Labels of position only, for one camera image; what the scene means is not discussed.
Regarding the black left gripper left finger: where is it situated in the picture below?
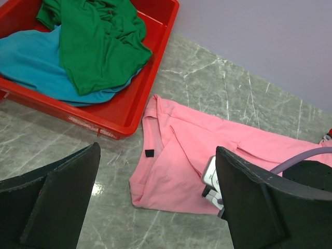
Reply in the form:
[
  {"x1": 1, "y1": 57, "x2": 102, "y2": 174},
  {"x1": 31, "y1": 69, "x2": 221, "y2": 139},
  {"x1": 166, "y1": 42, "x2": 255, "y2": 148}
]
[{"x1": 1, "y1": 143, "x2": 101, "y2": 248}]

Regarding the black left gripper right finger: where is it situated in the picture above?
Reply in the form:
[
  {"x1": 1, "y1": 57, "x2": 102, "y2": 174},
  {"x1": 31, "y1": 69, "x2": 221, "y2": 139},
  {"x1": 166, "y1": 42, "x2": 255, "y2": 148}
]
[{"x1": 216, "y1": 147, "x2": 331, "y2": 248}]

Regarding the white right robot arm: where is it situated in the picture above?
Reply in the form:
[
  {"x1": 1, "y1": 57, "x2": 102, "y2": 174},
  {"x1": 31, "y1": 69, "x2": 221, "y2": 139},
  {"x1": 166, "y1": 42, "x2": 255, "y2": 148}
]
[{"x1": 282, "y1": 160, "x2": 331, "y2": 192}]

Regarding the red plastic bin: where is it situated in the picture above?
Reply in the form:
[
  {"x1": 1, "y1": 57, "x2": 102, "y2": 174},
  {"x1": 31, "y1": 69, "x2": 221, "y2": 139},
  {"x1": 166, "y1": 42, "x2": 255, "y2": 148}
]
[{"x1": 1, "y1": 1, "x2": 179, "y2": 140}]

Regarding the blue t shirt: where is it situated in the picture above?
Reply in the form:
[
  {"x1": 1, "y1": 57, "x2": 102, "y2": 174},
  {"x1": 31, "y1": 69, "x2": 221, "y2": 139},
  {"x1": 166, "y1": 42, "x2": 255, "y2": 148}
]
[{"x1": 1, "y1": 27, "x2": 141, "y2": 107}]

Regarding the green t shirt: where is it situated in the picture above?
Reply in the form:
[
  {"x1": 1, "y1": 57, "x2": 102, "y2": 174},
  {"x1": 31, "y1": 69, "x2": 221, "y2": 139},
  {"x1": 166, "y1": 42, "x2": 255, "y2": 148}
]
[{"x1": 36, "y1": 1, "x2": 153, "y2": 95}]

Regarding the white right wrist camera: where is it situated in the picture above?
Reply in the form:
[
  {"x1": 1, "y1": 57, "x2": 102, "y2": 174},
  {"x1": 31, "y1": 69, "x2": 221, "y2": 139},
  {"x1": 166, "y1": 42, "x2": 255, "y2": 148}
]
[{"x1": 201, "y1": 156, "x2": 225, "y2": 218}]

